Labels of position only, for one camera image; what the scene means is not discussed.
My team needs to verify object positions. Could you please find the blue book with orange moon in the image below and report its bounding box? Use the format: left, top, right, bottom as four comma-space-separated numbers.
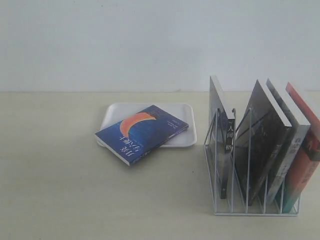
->
95, 104, 189, 166

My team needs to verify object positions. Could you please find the black grey book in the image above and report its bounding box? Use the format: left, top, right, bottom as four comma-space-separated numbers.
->
209, 75, 236, 199

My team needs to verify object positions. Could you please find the dark brown book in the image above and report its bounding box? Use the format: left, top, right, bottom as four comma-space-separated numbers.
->
234, 80, 292, 206

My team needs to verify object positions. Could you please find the grey white book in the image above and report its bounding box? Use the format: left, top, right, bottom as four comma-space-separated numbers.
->
266, 79, 311, 205

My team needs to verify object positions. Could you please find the orange red book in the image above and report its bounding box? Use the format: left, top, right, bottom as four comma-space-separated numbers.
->
282, 82, 320, 214

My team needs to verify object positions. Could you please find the white rectangular tray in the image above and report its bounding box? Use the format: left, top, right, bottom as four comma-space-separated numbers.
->
96, 102, 198, 148

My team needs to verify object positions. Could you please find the white wire book rack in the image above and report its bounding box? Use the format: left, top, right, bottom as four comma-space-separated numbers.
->
203, 108, 301, 217

